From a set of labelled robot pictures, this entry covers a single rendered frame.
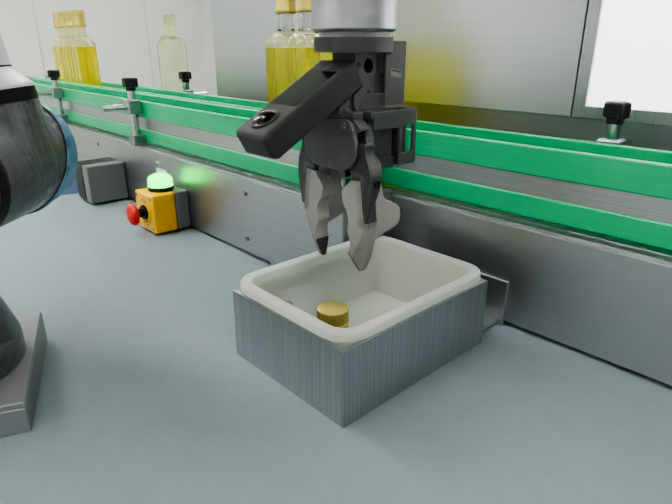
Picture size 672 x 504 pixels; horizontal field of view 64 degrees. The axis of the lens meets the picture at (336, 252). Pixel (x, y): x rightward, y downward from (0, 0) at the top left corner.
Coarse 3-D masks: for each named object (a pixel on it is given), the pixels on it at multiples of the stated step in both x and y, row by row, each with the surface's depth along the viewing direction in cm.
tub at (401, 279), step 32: (320, 256) 63; (384, 256) 69; (416, 256) 65; (448, 256) 63; (256, 288) 54; (288, 288) 61; (320, 288) 64; (352, 288) 68; (384, 288) 70; (416, 288) 66; (448, 288) 54; (320, 320) 48; (352, 320) 63; (384, 320) 48
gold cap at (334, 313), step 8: (320, 304) 57; (328, 304) 57; (336, 304) 57; (344, 304) 57; (320, 312) 55; (328, 312) 55; (336, 312) 55; (344, 312) 55; (328, 320) 55; (336, 320) 55; (344, 320) 56
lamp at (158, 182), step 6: (156, 174) 96; (162, 174) 96; (168, 174) 97; (150, 180) 95; (156, 180) 95; (162, 180) 95; (168, 180) 96; (150, 186) 96; (156, 186) 95; (162, 186) 96; (168, 186) 96; (156, 192) 96
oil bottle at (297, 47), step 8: (296, 32) 86; (304, 32) 85; (312, 32) 85; (288, 40) 87; (296, 40) 85; (304, 40) 84; (288, 48) 87; (296, 48) 86; (304, 48) 84; (288, 56) 88; (296, 56) 86; (304, 56) 85; (288, 64) 88; (296, 64) 86; (304, 64) 85; (288, 72) 88; (296, 72) 87; (304, 72) 86; (288, 80) 89; (296, 80) 87
